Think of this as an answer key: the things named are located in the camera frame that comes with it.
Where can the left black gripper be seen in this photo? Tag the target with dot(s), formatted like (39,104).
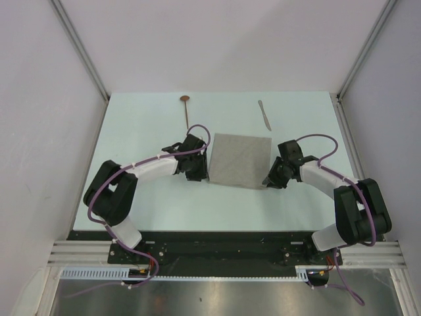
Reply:
(202,173)

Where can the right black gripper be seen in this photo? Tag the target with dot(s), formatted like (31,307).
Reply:
(273,181)

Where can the grey cloth napkin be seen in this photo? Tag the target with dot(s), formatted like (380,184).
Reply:
(240,161)

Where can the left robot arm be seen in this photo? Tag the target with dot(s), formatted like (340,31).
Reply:
(111,192)

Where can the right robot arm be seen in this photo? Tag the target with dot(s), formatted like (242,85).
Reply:
(361,214)

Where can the brown wooden spoon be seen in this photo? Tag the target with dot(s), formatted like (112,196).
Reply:
(184,99)

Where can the silver knife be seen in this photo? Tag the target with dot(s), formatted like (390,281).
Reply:
(265,118)

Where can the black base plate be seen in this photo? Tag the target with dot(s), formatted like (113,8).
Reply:
(224,254)

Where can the aluminium cross rail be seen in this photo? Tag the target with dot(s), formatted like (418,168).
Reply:
(71,253)

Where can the left aluminium frame post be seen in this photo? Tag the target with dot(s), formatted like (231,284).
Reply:
(79,47)

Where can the aluminium frame post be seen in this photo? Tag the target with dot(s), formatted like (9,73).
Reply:
(368,45)
(79,47)

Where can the right aluminium frame post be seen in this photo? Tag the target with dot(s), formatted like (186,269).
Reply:
(368,45)

